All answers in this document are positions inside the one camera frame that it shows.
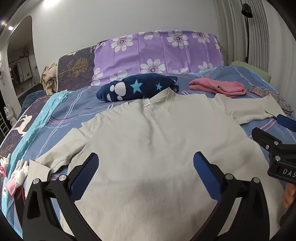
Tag beige knit cloth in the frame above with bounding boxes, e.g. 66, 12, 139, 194
40, 62, 59, 95

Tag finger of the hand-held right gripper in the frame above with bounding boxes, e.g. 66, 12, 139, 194
252, 127, 285, 151
275, 113, 296, 133

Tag small floral print cloth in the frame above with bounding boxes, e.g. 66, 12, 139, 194
245, 86, 294, 115

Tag white and pink plush toy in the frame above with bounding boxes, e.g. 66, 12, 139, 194
0, 153, 29, 197

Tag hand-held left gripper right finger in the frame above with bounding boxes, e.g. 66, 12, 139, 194
193, 152, 275, 241

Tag arched wall mirror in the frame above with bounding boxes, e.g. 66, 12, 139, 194
0, 16, 44, 98

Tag teal deer print quilt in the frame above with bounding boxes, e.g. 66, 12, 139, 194
0, 90, 74, 186

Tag purple floral pillow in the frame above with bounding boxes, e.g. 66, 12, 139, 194
91, 30, 224, 86

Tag navy star print fleece cloth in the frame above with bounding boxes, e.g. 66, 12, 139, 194
96, 74, 179, 102

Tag person's right hand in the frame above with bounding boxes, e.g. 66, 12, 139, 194
282, 183, 296, 208

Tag black floor lamp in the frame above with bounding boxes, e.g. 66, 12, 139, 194
241, 0, 253, 63

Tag cream white t-shirt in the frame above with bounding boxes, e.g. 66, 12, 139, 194
29, 88, 286, 241

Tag dark tree print pillow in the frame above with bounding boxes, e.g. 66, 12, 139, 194
57, 45, 97, 93

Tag white cat figurine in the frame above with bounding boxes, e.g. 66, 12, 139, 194
3, 104, 15, 123

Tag pink folded clothes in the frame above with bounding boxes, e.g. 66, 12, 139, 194
188, 78, 247, 97

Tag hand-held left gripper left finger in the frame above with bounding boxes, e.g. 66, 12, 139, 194
22, 152, 100, 241

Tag green pillow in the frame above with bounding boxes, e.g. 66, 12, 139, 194
231, 61, 271, 82

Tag dark teal knit blanket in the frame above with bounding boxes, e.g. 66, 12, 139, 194
18, 90, 48, 109

